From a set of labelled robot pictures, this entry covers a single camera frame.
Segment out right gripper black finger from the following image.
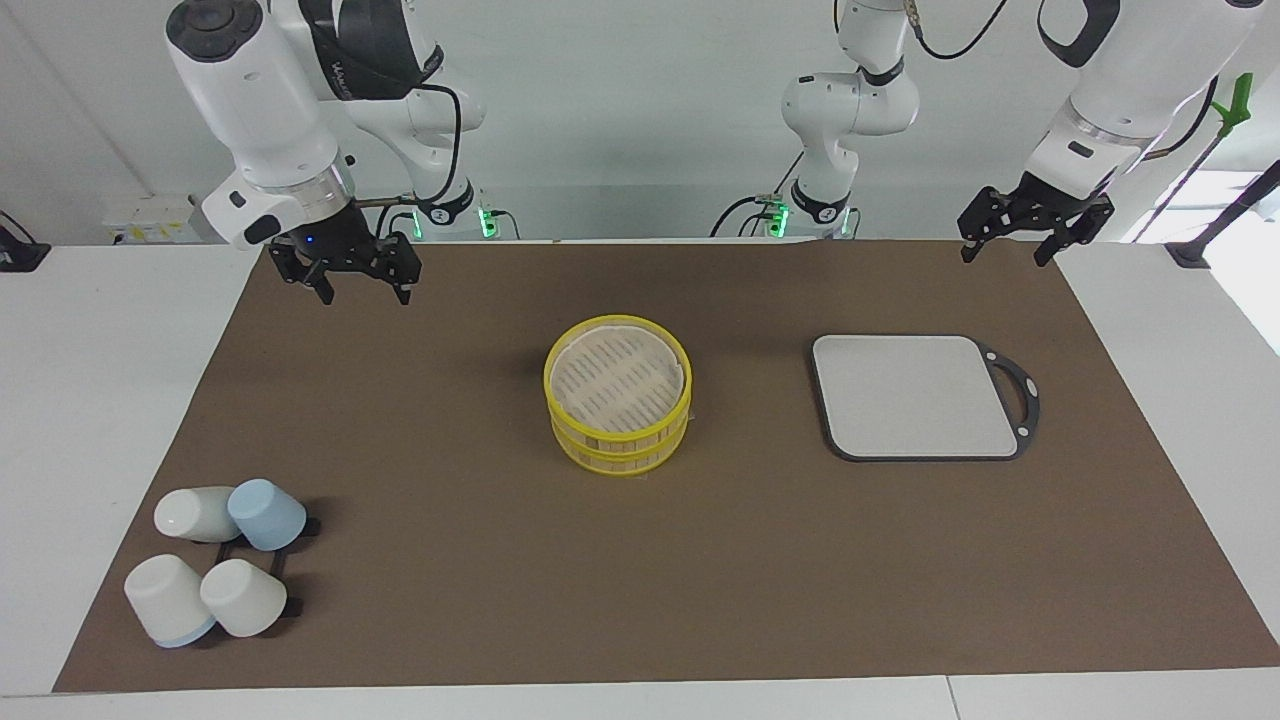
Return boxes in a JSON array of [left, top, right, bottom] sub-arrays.
[[372, 233, 424, 307], [267, 245, 337, 307]]

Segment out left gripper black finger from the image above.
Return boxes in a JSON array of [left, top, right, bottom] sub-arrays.
[[956, 186, 1013, 264], [1033, 195, 1117, 268]]

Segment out yellow rimmed bamboo steamer lid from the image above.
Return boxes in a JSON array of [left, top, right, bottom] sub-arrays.
[[543, 315, 694, 447]]

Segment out yellow bamboo steamer basket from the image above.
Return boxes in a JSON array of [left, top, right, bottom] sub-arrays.
[[549, 398, 694, 479]]

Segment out black stand with base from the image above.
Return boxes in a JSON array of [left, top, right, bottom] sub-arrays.
[[1165, 160, 1280, 270]]

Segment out white box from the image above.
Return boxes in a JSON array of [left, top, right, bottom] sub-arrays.
[[100, 193, 226, 247]]

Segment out white cutting board grey rim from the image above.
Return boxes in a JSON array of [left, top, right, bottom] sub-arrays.
[[810, 334, 1042, 463]]

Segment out thin pole with green clip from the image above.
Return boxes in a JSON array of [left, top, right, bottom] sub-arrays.
[[1130, 72, 1256, 244]]

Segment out light blue cup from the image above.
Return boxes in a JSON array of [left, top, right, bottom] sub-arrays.
[[227, 479, 308, 553]]

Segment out white cup lying sideways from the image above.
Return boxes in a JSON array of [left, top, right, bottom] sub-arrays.
[[153, 486, 241, 544]]

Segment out black clamp device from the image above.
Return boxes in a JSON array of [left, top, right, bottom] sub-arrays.
[[0, 210, 52, 273]]

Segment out brown table mat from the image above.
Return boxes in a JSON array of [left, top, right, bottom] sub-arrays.
[[52, 238, 1280, 694]]

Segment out plain white cup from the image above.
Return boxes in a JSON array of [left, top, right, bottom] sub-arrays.
[[199, 558, 289, 639]]

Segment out black cup rack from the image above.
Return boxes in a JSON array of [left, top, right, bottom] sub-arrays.
[[214, 517, 322, 621]]

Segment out white cup with blue rim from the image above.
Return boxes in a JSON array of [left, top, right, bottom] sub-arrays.
[[124, 554, 218, 649]]

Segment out black right arm base cable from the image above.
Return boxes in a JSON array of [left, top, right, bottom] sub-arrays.
[[374, 200, 421, 242]]

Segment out black arm base cable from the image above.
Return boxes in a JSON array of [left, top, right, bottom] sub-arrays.
[[374, 200, 421, 242], [709, 150, 806, 239]]

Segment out black left arm base cable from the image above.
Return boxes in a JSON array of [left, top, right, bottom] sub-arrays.
[[709, 150, 806, 239]]

